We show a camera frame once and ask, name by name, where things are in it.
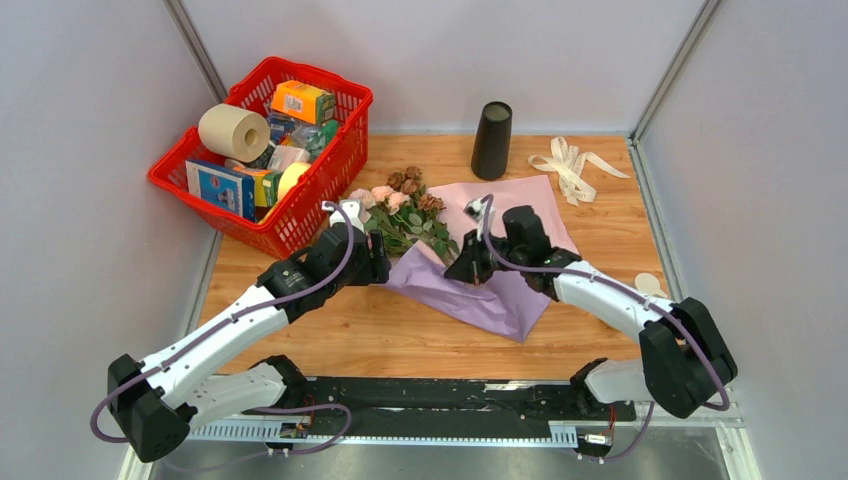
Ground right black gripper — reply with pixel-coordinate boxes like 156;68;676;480
444;228;526;286

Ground purple flower bouquet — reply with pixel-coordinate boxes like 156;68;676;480
348;166;460;264

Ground pink and purple wrapping paper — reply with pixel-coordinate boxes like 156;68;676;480
385;175;577;342

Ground cream ribbon with gold print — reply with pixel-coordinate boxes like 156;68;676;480
527;136;629;206

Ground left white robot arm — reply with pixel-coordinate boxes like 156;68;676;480
89;221;390;462

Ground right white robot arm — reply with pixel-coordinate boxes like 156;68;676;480
445;195;738;419

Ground black tapered vase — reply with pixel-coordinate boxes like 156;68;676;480
470;101;513;181

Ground green and yellow box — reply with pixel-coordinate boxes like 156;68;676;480
235;166;282;208

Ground pink wrapped packet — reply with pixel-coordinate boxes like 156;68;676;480
267;145;312;172

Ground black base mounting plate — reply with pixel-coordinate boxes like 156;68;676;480
275;377;636;440

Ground blue and white box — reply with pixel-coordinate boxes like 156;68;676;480
185;159;256;222

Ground orange and green box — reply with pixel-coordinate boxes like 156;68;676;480
270;80;336;125

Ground beige toilet paper roll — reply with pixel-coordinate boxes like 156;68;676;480
198;104;270;163

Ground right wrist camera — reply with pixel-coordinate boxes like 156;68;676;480
464;194;495;241

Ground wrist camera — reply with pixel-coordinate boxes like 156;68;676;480
464;194;495;241
321;199;366;233

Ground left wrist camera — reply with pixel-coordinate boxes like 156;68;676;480
321;199;366;233

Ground aluminium frame rail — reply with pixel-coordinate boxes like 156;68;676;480
135;372;743;448

